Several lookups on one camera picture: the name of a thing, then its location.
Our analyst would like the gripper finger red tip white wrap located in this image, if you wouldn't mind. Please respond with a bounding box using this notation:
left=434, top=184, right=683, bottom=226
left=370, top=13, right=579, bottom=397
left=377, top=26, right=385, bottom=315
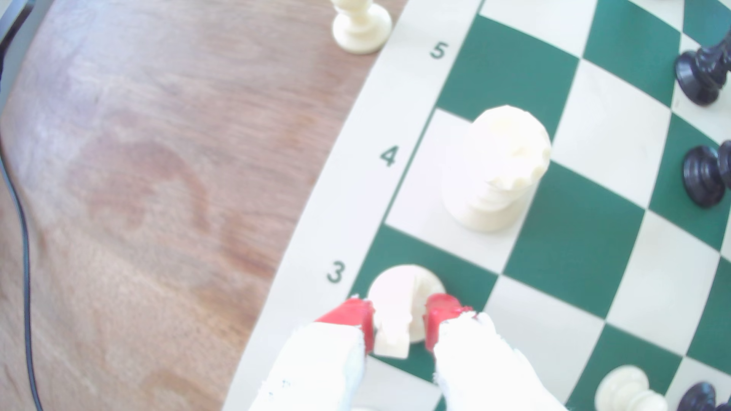
left=248, top=298, right=376, bottom=411
left=424, top=293, right=569, bottom=411

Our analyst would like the white chess knight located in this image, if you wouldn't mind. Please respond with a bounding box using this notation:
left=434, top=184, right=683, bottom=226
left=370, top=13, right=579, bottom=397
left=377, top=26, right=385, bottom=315
left=367, top=264, right=446, bottom=360

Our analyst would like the white chess pawn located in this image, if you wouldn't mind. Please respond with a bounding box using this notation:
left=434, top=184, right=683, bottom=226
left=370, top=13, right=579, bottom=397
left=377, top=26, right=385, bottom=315
left=594, top=364, right=669, bottom=411
left=330, top=0, right=394, bottom=56

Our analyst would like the green and cream chess mat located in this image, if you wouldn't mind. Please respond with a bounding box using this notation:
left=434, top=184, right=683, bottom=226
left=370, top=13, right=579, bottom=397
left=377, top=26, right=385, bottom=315
left=222, top=0, right=731, bottom=411

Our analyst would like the white chess rook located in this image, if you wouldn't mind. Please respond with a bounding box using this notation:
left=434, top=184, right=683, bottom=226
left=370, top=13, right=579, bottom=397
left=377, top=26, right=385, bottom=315
left=440, top=105, right=552, bottom=233

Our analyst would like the black chess piece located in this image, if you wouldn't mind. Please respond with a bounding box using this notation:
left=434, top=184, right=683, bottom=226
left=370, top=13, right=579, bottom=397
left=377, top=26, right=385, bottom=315
left=677, top=381, right=731, bottom=411

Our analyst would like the black chess pawn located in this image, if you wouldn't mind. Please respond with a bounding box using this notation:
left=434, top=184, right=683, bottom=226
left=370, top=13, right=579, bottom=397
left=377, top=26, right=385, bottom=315
left=682, top=140, right=731, bottom=209

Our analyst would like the black chess knight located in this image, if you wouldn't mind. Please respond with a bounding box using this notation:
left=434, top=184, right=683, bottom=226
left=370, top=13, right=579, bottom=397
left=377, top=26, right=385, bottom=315
left=674, top=29, right=731, bottom=107

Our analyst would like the dark grey flat object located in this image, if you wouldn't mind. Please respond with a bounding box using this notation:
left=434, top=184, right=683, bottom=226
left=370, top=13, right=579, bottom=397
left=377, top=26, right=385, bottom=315
left=0, top=0, right=55, bottom=109

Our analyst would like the thin black cable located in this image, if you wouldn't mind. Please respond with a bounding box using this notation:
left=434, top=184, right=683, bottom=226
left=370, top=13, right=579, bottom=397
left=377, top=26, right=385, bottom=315
left=0, top=137, right=45, bottom=411

